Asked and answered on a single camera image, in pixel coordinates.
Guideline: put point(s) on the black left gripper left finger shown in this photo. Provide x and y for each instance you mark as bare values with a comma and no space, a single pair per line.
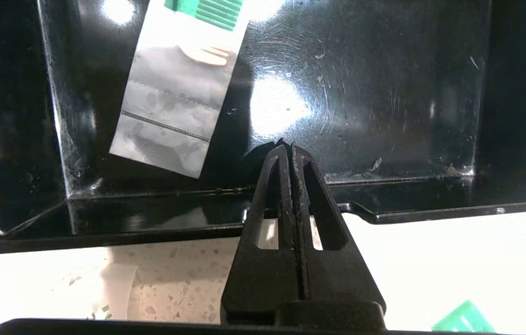
263,279

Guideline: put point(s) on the black glossy box drawer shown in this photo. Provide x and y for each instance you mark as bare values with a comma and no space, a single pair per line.
384,116

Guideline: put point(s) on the flat silver sachet green label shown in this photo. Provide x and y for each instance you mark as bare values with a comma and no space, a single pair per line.
170,93

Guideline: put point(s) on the small square green-label packet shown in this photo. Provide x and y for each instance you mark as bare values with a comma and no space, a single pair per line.
118,284

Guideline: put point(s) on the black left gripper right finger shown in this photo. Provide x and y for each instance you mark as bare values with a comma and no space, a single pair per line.
337,279

